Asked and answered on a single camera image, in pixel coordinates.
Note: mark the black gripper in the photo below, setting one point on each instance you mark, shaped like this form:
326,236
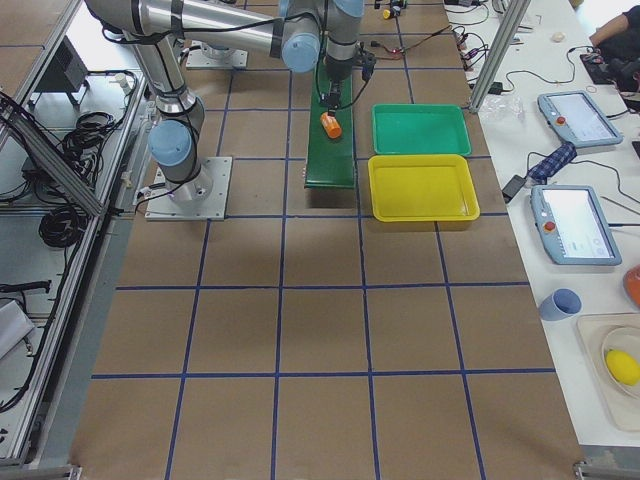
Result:
337,73

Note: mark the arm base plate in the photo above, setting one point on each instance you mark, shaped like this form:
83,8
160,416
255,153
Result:
202,56
203,198

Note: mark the orange bowl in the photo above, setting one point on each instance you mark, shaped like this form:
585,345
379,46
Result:
631,284

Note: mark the yellow lemon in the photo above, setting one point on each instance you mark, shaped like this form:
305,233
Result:
623,367

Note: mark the aluminium frame post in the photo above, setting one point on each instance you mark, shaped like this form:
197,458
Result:
510,14

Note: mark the green plastic tray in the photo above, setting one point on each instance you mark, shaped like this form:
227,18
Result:
399,129

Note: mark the black power adapter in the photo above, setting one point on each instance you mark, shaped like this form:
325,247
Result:
512,188

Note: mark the green conveyor belt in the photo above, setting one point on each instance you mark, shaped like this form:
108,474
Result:
329,162

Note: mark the lower teach pendant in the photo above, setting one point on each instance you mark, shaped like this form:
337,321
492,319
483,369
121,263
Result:
572,226

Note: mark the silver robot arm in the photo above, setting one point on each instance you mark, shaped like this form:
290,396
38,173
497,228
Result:
305,35
149,28

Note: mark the teach pendant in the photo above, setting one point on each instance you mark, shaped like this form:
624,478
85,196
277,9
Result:
572,226
575,118

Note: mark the yellow plastic tray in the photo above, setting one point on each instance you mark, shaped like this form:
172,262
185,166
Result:
417,188

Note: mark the upper teach pendant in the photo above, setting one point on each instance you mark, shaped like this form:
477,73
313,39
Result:
575,118

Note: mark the blue checkered cloth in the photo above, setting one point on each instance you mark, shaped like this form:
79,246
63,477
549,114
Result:
552,164

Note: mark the orange cylinder labeled 4680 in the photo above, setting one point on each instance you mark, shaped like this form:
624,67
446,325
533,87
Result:
331,126

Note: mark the blue plastic cup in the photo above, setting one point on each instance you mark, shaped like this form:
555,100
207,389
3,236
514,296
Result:
560,304

